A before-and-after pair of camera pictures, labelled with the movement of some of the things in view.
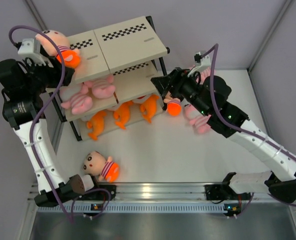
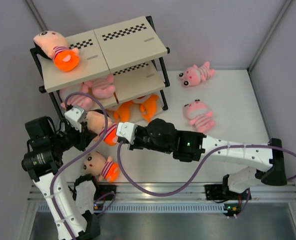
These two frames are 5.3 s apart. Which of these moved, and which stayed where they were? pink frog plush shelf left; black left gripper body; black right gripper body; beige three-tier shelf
Moved: black left gripper body; black right gripper body
Stayed: beige three-tier shelf; pink frog plush shelf left
